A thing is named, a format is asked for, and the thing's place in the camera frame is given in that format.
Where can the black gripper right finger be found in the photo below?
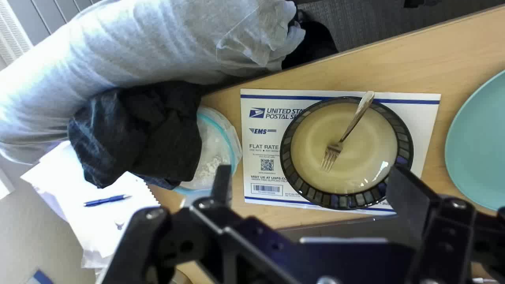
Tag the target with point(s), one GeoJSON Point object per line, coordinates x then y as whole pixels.
{"type": "Point", "coordinates": [447, 238]}

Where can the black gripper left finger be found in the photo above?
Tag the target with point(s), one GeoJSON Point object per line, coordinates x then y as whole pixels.
{"type": "Point", "coordinates": [159, 247]}

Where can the black rimmed cream bowl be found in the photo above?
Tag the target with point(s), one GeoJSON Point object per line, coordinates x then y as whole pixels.
{"type": "Point", "coordinates": [316, 159]}

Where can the teal plate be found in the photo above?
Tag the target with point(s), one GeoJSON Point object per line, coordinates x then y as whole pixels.
{"type": "Point", "coordinates": [479, 152]}

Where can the blue pen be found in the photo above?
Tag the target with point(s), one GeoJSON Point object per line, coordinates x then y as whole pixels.
{"type": "Point", "coordinates": [105, 201]}

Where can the white paper sheets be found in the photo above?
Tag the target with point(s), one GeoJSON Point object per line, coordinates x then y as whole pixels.
{"type": "Point", "coordinates": [69, 200]}

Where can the clear plastic container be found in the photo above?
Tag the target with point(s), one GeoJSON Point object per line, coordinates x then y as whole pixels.
{"type": "Point", "coordinates": [215, 148]}

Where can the black crumpled cloth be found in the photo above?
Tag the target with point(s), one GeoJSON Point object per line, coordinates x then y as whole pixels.
{"type": "Point", "coordinates": [143, 132]}

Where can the small blue white object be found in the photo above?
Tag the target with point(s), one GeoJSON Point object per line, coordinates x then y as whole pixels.
{"type": "Point", "coordinates": [42, 279]}

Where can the white USPS flat rate envelope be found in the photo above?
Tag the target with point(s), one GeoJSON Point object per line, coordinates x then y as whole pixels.
{"type": "Point", "coordinates": [261, 159]}

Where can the silver metal fork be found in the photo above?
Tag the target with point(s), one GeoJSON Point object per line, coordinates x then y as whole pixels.
{"type": "Point", "coordinates": [345, 137]}

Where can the large white plastic wrapped bundle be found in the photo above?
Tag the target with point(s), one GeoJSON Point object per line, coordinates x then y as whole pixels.
{"type": "Point", "coordinates": [132, 48]}

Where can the black fabric piece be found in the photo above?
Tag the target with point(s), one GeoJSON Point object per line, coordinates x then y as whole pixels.
{"type": "Point", "coordinates": [310, 42]}

